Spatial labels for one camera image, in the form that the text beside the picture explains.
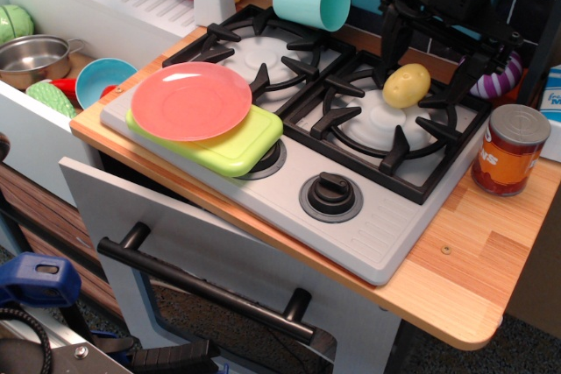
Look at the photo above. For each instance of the black clamp handle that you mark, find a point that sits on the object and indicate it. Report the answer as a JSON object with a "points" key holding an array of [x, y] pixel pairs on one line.
{"points": [[193, 357]]}

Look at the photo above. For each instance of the black left burner grate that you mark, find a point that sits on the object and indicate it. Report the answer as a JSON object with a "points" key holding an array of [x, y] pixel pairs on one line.
{"points": [[279, 59]]}

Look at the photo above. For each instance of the black oven door handle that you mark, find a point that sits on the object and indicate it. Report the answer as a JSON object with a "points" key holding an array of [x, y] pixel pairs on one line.
{"points": [[289, 322]]}

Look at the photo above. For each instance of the purple striped toy onion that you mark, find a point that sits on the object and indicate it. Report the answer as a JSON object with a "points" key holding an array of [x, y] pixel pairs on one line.
{"points": [[495, 85]]}

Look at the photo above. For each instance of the black right burner grate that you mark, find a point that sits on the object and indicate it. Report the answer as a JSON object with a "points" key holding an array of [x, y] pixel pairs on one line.
{"points": [[341, 114]]}

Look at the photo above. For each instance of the white toy sink unit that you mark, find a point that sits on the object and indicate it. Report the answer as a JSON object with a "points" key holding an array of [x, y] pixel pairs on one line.
{"points": [[136, 31]]}

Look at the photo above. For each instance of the yellow toy potato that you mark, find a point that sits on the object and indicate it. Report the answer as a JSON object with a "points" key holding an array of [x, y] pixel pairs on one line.
{"points": [[406, 86]]}

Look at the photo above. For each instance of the green toy cabbage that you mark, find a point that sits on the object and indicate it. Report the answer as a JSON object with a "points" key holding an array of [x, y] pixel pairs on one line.
{"points": [[15, 22]]}

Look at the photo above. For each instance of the pink plastic plate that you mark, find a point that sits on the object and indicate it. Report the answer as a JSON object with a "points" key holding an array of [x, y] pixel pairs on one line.
{"points": [[191, 101]]}

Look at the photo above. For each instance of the black left stove knob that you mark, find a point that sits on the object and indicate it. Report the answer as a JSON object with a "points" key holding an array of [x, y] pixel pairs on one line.
{"points": [[269, 164]]}

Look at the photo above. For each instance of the lime green cutting board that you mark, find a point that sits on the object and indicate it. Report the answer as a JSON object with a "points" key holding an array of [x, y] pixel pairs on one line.
{"points": [[226, 142]]}

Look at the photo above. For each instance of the black right stove knob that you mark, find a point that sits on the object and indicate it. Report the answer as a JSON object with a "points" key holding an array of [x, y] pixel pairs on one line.
{"points": [[331, 198]]}

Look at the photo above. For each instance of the black stove knob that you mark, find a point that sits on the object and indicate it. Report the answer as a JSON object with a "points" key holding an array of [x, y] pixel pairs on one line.
{"points": [[269, 164], [331, 198]]}

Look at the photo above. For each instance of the grey toy stovetop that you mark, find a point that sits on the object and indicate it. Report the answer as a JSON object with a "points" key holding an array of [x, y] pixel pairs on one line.
{"points": [[371, 245]]}

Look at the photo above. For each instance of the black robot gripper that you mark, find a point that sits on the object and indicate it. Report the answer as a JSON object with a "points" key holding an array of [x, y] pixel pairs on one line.
{"points": [[465, 25]]}

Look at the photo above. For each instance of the green toy cucumber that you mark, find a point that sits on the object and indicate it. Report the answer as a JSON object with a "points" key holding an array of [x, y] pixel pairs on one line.
{"points": [[51, 96]]}

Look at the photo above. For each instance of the white blue milk carton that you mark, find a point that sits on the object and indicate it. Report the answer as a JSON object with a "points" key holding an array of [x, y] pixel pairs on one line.
{"points": [[550, 108]]}

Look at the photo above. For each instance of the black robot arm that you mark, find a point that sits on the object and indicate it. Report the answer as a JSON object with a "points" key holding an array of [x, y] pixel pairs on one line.
{"points": [[472, 28]]}

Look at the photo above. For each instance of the blue plastic bowl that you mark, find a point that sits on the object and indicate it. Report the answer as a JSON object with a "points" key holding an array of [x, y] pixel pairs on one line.
{"points": [[95, 77]]}

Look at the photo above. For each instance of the teal plastic cup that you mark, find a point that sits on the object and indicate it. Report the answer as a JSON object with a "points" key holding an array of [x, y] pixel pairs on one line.
{"points": [[328, 15]]}

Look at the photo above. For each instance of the black burner grate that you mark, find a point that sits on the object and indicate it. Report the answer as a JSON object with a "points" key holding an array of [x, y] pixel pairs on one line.
{"points": [[341, 114], [279, 59]]}

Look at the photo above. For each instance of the small steel pot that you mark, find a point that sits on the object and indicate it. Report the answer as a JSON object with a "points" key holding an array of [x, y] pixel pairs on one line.
{"points": [[30, 59]]}

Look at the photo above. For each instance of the blue clamp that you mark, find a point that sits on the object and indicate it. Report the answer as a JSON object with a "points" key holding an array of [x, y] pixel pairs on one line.
{"points": [[36, 280]]}

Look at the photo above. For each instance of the red toy pepper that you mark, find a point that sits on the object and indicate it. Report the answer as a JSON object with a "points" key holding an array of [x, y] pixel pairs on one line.
{"points": [[67, 86]]}

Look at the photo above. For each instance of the white oven door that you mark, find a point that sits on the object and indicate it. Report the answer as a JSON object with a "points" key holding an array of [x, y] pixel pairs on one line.
{"points": [[353, 335]]}

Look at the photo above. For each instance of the orange toy soup can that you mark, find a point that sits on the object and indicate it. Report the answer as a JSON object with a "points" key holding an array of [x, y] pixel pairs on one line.
{"points": [[511, 147]]}

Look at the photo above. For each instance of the aluminium bracket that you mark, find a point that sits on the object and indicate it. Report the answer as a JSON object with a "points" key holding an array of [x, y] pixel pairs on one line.
{"points": [[84, 358]]}

